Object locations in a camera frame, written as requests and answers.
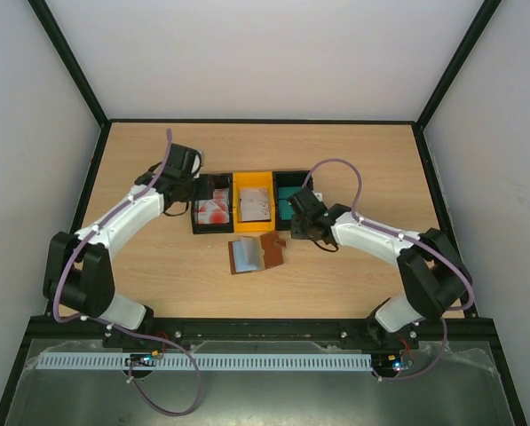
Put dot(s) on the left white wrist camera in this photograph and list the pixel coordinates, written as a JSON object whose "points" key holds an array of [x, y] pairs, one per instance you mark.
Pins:
{"points": [[198, 163]]}

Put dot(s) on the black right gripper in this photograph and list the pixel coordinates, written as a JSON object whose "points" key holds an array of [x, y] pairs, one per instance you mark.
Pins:
{"points": [[298, 224]]}

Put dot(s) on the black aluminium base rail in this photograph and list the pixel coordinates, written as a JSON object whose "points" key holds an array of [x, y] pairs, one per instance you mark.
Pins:
{"points": [[348, 334]]}

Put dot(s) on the stack of teal cards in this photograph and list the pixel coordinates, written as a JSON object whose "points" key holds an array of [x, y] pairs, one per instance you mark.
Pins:
{"points": [[284, 192]]}

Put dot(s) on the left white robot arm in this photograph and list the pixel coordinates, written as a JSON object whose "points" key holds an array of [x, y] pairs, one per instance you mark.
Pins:
{"points": [[79, 279]]}

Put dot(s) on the stack of white cards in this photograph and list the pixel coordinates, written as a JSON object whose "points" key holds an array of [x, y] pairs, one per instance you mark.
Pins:
{"points": [[254, 204]]}

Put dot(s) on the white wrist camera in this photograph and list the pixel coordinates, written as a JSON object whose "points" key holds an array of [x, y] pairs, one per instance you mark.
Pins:
{"points": [[318, 195], [198, 163]]}

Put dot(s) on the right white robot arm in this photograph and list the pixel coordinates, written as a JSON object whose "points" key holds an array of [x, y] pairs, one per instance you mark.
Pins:
{"points": [[432, 273]]}

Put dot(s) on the black bin with teal cards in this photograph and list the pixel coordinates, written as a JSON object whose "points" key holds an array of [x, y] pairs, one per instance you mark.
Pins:
{"points": [[285, 184]]}

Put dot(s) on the light blue slotted cable duct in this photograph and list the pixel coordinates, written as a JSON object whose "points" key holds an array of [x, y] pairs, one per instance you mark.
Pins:
{"points": [[207, 362]]}

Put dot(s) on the stack of red-white cards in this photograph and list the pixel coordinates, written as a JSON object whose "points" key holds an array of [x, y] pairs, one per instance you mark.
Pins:
{"points": [[214, 211]]}

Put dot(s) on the yellow plastic bin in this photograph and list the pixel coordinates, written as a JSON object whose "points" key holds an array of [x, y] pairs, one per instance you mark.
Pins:
{"points": [[252, 179]]}

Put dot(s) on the black bin with red cards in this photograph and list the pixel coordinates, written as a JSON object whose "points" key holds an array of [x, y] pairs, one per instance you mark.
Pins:
{"points": [[204, 187]]}

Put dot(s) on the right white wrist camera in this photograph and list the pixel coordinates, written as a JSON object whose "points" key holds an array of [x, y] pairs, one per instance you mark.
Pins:
{"points": [[318, 195]]}

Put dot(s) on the brown leather card holder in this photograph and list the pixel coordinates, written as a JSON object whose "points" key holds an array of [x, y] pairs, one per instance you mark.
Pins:
{"points": [[256, 254]]}

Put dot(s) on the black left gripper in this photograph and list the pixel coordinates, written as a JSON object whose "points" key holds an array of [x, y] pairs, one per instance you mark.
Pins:
{"points": [[206, 190]]}

